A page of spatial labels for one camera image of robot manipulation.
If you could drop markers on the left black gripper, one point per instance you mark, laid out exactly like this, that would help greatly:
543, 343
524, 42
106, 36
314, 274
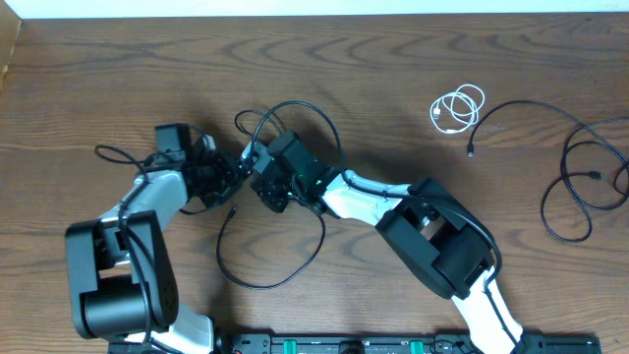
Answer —
234, 173

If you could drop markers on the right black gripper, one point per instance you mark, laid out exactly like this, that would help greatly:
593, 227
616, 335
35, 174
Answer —
266, 190

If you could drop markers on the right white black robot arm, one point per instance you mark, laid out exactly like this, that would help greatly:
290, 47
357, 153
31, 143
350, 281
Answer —
447, 249

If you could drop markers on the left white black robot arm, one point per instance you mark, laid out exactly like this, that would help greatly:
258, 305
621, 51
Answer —
122, 284

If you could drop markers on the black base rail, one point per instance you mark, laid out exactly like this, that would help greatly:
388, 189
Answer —
437, 344

